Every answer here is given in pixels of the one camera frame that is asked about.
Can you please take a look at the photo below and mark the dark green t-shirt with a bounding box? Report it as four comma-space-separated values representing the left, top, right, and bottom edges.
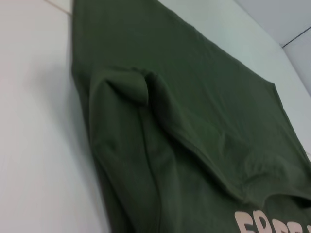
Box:
69, 0, 311, 233

